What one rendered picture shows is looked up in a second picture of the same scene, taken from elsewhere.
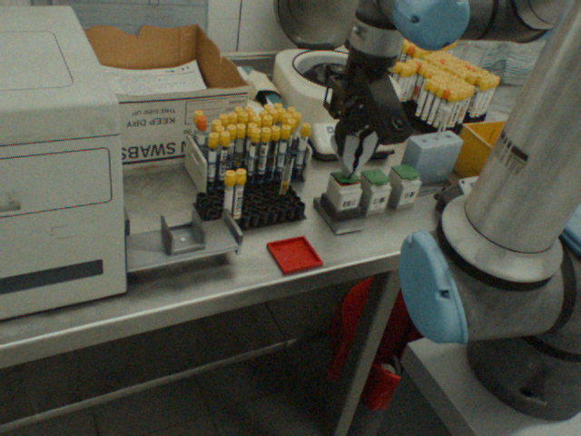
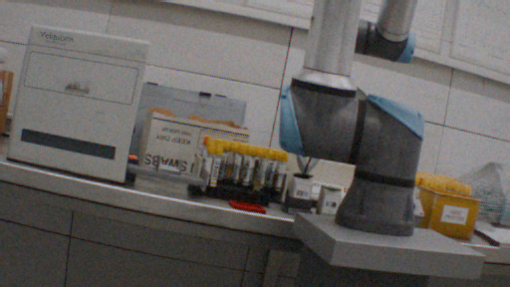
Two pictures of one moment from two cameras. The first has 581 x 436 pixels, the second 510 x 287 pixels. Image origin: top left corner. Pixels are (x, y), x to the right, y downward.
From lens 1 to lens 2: 1.29 m
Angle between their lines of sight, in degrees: 40
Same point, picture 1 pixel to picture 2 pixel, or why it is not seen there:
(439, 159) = not seen: hidden behind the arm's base
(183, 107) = (198, 134)
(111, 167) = (136, 82)
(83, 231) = (112, 121)
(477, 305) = (301, 105)
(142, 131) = (165, 144)
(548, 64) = not seen: outside the picture
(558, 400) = (373, 213)
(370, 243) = not seen: hidden behind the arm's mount
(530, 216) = (319, 46)
